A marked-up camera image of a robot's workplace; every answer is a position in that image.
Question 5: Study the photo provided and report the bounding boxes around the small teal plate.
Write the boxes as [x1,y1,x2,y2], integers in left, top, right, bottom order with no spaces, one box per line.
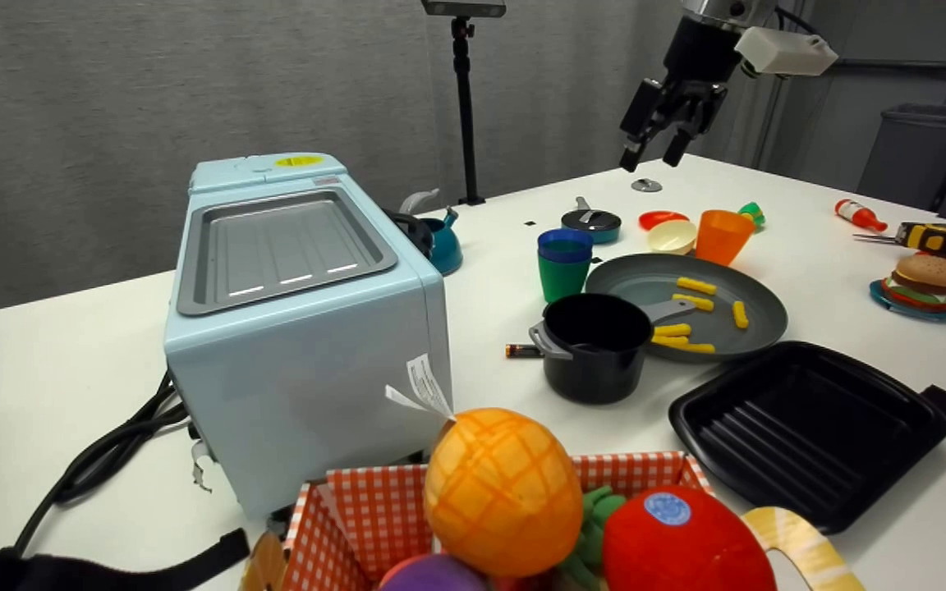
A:
[867,275,946,325]

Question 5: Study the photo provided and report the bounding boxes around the red toy ketchup bottle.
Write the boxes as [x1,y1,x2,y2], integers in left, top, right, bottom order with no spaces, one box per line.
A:
[832,194,889,237]

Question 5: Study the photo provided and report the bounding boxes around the black tripod stand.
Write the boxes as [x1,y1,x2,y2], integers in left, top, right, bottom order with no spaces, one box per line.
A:
[420,0,509,208]

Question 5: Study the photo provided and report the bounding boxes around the large grey-blue round plate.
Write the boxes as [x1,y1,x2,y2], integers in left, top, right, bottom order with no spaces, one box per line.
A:
[584,249,792,366]

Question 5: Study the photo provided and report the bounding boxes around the black ridged grill tray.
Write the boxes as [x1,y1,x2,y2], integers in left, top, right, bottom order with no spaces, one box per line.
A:
[667,340,946,537]

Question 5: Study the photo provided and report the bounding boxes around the cream plastic bowl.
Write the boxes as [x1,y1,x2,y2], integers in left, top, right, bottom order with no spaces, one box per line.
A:
[648,217,704,259]

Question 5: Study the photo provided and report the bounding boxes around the light blue toaster oven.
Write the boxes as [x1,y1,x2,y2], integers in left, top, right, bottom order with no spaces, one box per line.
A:
[161,148,458,526]

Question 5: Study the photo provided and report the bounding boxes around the green plush vegetable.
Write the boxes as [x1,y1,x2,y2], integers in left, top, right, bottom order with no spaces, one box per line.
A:
[558,487,630,591]

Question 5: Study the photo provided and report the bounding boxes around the small black pot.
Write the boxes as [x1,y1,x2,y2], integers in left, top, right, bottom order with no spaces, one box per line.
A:
[502,289,704,407]

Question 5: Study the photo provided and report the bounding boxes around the wooden crate with toys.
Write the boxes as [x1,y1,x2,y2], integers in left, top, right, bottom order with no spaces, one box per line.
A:
[241,449,715,591]

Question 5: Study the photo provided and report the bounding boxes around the toy burger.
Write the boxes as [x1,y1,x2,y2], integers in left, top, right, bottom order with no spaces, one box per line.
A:
[879,249,946,316]

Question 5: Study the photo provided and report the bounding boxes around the purple plush fruit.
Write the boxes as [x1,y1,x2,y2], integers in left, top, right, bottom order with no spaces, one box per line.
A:
[375,552,493,591]

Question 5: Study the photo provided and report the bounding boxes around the grey curtain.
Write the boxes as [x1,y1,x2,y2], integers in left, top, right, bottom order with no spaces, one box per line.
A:
[0,0,794,321]

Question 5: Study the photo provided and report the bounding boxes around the black bag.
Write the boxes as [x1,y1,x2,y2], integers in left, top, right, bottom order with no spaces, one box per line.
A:
[0,518,253,591]

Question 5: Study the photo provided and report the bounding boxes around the small teal frying pan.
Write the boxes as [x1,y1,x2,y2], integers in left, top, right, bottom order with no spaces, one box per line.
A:
[558,194,625,245]

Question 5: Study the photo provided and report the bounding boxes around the red plush fruit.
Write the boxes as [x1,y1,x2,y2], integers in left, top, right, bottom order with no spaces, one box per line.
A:
[601,484,778,591]

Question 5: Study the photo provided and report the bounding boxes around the teal toy kettle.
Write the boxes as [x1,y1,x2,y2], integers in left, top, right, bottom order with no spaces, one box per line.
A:
[388,187,468,278]

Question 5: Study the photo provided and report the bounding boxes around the small orange-red plate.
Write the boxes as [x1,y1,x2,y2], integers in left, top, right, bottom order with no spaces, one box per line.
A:
[636,208,694,237]

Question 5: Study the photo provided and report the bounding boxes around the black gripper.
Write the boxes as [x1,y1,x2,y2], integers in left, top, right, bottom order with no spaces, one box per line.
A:
[616,17,743,174]

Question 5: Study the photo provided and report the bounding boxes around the translucent orange plastic cup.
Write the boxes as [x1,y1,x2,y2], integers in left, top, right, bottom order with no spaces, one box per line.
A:
[694,208,759,271]

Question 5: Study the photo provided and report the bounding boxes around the black power cable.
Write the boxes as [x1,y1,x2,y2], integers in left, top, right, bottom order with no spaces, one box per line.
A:
[10,371,195,554]

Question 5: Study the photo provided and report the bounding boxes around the stacked blue green cups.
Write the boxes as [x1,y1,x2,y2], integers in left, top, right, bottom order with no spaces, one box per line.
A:
[537,224,597,307]

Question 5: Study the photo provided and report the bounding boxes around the orange plush fruit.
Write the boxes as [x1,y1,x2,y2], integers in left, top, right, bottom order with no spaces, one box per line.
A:
[420,405,589,580]

